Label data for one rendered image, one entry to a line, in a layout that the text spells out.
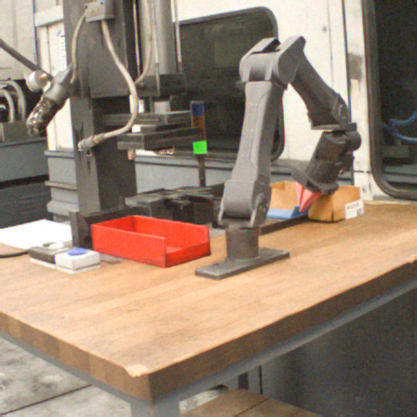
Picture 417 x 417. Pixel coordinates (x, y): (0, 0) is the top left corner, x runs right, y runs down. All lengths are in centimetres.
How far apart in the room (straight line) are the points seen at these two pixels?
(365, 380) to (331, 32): 107
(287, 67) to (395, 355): 105
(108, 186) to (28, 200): 299
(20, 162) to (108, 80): 309
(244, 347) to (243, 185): 40
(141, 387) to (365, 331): 134
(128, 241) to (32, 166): 344
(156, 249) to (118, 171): 55
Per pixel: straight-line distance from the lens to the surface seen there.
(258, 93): 132
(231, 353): 96
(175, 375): 90
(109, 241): 147
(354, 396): 225
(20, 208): 478
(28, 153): 480
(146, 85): 164
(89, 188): 185
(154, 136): 159
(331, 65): 208
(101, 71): 175
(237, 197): 128
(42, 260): 145
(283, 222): 160
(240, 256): 128
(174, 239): 147
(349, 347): 220
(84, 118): 184
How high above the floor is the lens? 124
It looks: 10 degrees down
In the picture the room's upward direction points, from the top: 4 degrees counter-clockwise
